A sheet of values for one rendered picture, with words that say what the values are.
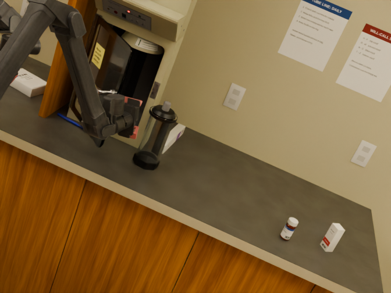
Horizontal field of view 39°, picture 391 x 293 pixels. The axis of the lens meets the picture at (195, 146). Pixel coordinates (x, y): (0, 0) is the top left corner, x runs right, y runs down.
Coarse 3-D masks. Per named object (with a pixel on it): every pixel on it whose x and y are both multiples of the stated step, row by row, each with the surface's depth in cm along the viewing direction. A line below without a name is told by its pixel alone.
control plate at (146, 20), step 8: (104, 0) 192; (104, 8) 197; (112, 8) 194; (120, 8) 192; (128, 8) 190; (120, 16) 197; (128, 16) 195; (136, 16) 192; (144, 16) 190; (144, 24) 195
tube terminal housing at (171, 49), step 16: (160, 0) 196; (176, 0) 194; (192, 0) 194; (112, 16) 202; (144, 32) 201; (176, 48) 206; (160, 64) 205; (160, 80) 207; (160, 96) 217; (144, 112) 213; (144, 128) 216
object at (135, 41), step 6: (126, 36) 208; (132, 36) 206; (138, 36) 206; (132, 42) 206; (138, 42) 205; (144, 42) 206; (150, 42) 206; (138, 48) 206; (144, 48) 206; (150, 48) 207; (156, 48) 208; (162, 48) 212; (156, 54) 209
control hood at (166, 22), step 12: (96, 0) 194; (120, 0) 187; (132, 0) 187; (144, 0) 193; (108, 12) 198; (144, 12) 188; (156, 12) 186; (168, 12) 190; (156, 24) 192; (168, 24) 189; (180, 24) 192; (168, 36) 195
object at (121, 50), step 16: (96, 32) 201; (112, 32) 191; (112, 48) 191; (128, 48) 183; (112, 64) 191; (128, 64) 183; (96, 80) 200; (112, 80) 191; (80, 112) 210; (96, 144) 199
